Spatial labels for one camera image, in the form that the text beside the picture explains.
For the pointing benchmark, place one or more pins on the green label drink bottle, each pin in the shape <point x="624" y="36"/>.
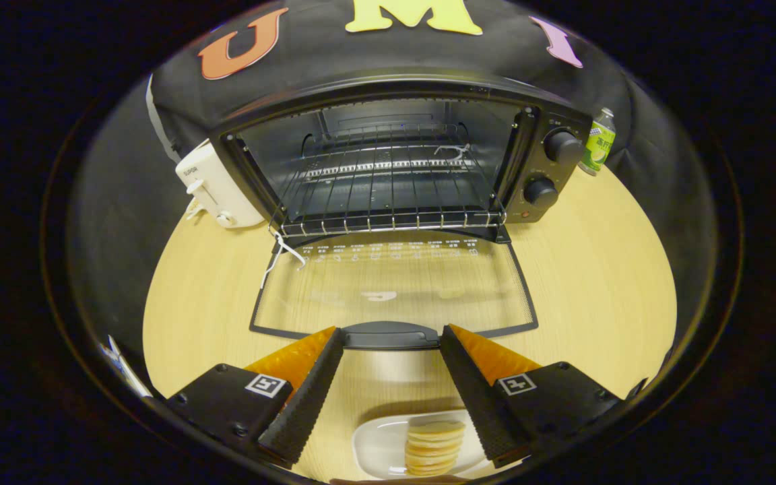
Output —
<point x="597" y="145"/>

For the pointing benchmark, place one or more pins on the stack of round pancakes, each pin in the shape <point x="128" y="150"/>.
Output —
<point x="434" y="448"/>

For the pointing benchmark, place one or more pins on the black toaster oven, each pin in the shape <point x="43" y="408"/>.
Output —
<point x="566" y="182"/>

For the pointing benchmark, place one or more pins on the white slot toaster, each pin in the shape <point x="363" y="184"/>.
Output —
<point x="216" y="182"/>

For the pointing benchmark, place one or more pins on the black backdrop cloth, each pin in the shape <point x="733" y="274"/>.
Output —
<point x="334" y="54"/>

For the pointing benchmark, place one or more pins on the white oval plate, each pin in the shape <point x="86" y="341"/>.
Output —
<point x="381" y="444"/>

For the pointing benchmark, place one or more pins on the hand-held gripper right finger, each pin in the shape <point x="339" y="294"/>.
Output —
<point x="479" y="397"/>

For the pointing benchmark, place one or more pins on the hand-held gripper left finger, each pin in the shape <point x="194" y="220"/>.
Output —
<point x="310" y="397"/>

